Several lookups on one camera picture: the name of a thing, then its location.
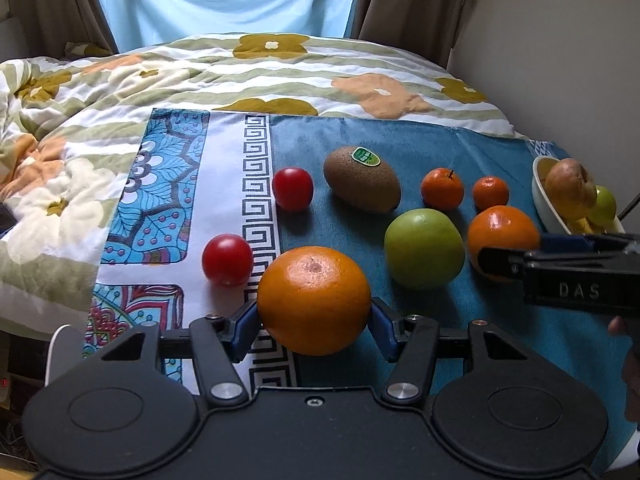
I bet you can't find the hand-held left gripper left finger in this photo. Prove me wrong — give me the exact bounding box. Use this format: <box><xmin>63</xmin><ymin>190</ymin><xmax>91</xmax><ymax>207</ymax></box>
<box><xmin>97</xmin><ymin>302</ymin><xmax>261</xmax><ymax>411</ymax></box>

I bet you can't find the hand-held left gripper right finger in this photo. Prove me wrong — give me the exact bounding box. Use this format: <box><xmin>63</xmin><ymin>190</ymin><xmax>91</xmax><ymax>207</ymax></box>
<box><xmin>370</xmin><ymin>297</ymin><xmax>531</xmax><ymax>411</ymax></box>

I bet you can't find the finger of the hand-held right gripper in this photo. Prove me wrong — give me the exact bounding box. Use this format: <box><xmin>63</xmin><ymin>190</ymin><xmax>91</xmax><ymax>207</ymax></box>
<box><xmin>477</xmin><ymin>245</ymin><xmax>531</xmax><ymax>284</ymax></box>
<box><xmin>540</xmin><ymin>232</ymin><xmax>608</xmax><ymax>254</ymax></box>

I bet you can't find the medium orange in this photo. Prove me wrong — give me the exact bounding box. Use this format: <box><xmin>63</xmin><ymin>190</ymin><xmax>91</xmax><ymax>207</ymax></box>
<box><xmin>467</xmin><ymin>205</ymin><xmax>541</xmax><ymax>283</ymax></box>

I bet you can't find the white bowl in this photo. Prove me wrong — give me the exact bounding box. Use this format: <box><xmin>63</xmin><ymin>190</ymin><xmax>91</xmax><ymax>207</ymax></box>
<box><xmin>531</xmin><ymin>155</ymin><xmax>627</xmax><ymax>235</ymax></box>

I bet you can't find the small mandarin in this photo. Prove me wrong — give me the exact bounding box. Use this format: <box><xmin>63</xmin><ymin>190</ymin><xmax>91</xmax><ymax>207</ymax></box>
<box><xmin>472</xmin><ymin>175</ymin><xmax>510</xmax><ymax>212</ymax></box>

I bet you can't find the large green apple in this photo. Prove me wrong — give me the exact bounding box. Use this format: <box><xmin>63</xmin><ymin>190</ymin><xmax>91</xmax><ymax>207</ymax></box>
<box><xmin>384</xmin><ymin>208</ymin><xmax>465</xmax><ymax>291</ymax></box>

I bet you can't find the large orange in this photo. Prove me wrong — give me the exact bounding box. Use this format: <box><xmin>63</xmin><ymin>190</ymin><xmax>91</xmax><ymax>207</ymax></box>
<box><xmin>256</xmin><ymin>246</ymin><xmax>372</xmax><ymax>356</ymax></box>

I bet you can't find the mandarin with stem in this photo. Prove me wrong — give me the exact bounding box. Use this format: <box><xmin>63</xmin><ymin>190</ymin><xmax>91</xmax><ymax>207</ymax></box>
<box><xmin>420</xmin><ymin>167</ymin><xmax>465</xmax><ymax>211</ymax></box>

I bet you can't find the brown kiwi with green sticker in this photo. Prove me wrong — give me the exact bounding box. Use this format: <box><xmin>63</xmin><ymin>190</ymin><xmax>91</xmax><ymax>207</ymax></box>
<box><xmin>323</xmin><ymin>146</ymin><xmax>402</xmax><ymax>213</ymax></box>

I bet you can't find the person's right hand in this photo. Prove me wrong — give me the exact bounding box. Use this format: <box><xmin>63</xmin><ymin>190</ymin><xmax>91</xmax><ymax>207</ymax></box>
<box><xmin>608</xmin><ymin>315</ymin><xmax>640</xmax><ymax>423</ymax></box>

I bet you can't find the small green apple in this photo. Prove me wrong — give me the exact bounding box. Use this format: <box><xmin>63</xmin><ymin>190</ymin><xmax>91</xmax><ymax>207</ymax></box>
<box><xmin>590</xmin><ymin>185</ymin><xmax>617</xmax><ymax>226</ymax></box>

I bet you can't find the brownish wrinkled apple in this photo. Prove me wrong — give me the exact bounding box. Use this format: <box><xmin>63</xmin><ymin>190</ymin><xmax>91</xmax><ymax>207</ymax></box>
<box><xmin>545</xmin><ymin>158</ymin><xmax>598</xmax><ymax>220</ymax></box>

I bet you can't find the red tomato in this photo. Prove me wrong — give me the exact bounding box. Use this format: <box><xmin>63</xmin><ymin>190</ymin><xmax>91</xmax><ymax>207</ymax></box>
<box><xmin>272</xmin><ymin>167</ymin><xmax>314</xmax><ymax>212</ymax></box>
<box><xmin>201</xmin><ymin>233</ymin><xmax>254</xmax><ymax>288</ymax></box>

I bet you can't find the blue patterned cloth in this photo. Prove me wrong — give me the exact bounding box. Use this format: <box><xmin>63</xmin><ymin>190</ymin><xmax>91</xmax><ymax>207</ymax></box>
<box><xmin>82</xmin><ymin>108</ymin><xmax>636</xmax><ymax>461</ymax></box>

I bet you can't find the floral striped duvet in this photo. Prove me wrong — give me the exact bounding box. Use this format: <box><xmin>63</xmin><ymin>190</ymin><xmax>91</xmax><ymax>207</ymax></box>
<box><xmin>0</xmin><ymin>33</ymin><xmax>528</xmax><ymax>333</ymax></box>

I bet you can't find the brown curtain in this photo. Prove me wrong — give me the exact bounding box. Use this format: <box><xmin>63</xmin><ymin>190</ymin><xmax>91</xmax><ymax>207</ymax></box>
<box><xmin>10</xmin><ymin>0</ymin><xmax>121</xmax><ymax>58</ymax></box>
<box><xmin>350</xmin><ymin>0</ymin><xmax>473</xmax><ymax>68</ymax></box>

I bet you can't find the floral pillow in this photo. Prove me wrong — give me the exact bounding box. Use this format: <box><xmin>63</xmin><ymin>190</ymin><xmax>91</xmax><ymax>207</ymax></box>
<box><xmin>64</xmin><ymin>41</ymin><xmax>113</xmax><ymax>59</ymax></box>

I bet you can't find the light blue sheet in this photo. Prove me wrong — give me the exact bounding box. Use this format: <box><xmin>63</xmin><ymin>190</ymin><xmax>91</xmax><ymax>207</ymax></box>
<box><xmin>87</xmin><ymin>0</ymin><xmax>366</xmax><ymax>53</ymax></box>

